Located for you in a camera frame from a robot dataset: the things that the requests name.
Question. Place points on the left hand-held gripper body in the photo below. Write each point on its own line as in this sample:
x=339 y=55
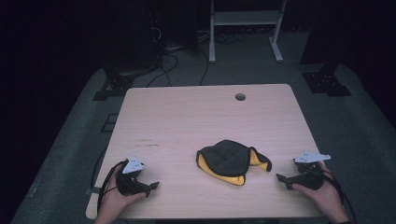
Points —
x=130 y=185

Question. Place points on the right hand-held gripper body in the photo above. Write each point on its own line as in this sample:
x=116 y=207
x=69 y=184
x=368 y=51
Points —
x=311 y=180

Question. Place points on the black and yellow cloth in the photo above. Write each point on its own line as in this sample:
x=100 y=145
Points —
x=229 y=158

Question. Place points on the person's left hand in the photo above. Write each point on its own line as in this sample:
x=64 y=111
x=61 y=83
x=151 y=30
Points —
x=113 y=202

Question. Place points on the person's right hand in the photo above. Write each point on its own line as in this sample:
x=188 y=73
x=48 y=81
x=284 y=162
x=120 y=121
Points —
x=330 y=196

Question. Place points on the grey tape strip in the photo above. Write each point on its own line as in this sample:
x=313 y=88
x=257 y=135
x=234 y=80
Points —
x=93 y=190

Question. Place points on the black metal stand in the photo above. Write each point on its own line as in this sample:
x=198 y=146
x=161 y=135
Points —
x=120 y=82

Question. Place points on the black rectangular floor frame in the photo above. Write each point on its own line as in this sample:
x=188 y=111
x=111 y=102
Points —
x=109 y=123

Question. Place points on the black stand with base plate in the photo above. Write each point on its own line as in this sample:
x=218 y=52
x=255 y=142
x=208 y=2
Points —
x=327 y=82

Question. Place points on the white metal desk frame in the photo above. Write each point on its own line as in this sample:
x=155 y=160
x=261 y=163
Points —
x=246 y=17

